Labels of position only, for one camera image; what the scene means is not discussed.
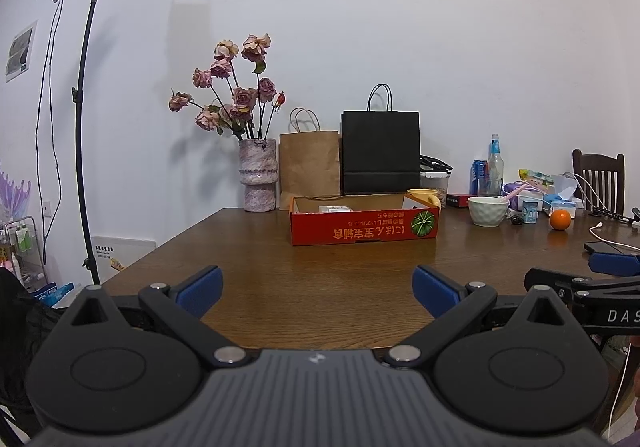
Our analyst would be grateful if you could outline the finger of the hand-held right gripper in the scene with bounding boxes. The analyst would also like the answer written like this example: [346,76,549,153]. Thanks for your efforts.
[589,253,640,277]
[525,268,608,298]

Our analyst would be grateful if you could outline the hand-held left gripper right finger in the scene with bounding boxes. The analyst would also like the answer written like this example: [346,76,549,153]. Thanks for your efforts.
[386,265,573,368]

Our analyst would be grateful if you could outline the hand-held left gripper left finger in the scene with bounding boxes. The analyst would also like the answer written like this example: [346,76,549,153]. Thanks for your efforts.
[62,265,248,367]

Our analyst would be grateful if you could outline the red cardboard box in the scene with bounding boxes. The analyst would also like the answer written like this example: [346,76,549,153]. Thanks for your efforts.
[289,194,441,246]

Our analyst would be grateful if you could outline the black phone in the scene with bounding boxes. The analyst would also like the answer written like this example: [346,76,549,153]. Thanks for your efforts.
[584,241,628,255]

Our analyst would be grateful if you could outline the blue white tissue pack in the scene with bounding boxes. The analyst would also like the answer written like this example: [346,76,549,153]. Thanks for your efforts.
[542,187,586,213]

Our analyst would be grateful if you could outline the dark wooden chair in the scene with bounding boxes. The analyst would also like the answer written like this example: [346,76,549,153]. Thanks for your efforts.
[572,148,626,217]

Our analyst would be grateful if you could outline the white bowl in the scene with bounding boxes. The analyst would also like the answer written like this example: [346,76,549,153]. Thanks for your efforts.
[468,196,511,228]

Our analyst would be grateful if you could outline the yellow mug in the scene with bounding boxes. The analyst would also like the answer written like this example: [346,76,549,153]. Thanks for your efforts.
[406,188,442,209]

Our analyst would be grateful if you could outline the colourful snack packet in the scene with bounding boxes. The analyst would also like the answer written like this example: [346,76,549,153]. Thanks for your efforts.
[518,168,557,185]

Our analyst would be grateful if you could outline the clear container black lid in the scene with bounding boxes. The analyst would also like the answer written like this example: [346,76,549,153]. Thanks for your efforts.
[419,154,453,195]

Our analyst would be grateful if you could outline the clear glass bottle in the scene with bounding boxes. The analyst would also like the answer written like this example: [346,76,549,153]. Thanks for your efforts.
[486,134,503,197]

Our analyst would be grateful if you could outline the blue soda can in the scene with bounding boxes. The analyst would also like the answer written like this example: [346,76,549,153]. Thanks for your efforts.
[470,158,490,195]

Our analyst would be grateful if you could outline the pink marbled vase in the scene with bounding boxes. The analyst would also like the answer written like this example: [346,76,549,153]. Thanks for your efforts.
[238,138,277,213]

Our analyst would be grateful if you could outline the blue white packet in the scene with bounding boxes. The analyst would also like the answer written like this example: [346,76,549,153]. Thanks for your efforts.
[30,282,83,308]

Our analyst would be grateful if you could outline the black paper bag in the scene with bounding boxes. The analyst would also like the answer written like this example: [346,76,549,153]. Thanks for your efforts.
[341,84,421,195]

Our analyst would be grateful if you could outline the brown paper bag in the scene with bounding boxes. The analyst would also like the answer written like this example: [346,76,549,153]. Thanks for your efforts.
[279,108,342,210]

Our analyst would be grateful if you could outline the black mesh chair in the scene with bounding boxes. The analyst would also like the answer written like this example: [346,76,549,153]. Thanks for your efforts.
[0,267,56,428]

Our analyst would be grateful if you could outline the dried pink flowers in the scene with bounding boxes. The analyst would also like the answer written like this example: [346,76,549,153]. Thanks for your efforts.
[168,33,287,140]

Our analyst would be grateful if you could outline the purple flower decoration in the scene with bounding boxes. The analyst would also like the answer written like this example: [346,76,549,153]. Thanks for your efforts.
[0,171,32,223]

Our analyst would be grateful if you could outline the white charging cable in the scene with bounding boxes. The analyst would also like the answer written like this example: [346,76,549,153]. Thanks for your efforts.
[589,222,640,252]

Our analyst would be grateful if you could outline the black metal bracket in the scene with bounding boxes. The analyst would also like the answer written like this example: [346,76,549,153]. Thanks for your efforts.
[590,207,640,226]

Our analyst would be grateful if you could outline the white looped cable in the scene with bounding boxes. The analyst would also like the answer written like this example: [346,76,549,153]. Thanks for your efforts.
[562,171,608,215]

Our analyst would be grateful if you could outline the wire rack with bottles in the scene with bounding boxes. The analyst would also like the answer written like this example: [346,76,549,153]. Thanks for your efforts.
[0,216,40,290]

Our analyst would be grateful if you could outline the black light cable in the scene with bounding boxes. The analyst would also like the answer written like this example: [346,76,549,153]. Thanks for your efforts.
[34,0,66,265]

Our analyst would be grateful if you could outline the wall poster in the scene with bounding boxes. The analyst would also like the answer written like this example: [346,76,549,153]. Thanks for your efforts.
[5,20,39,83]

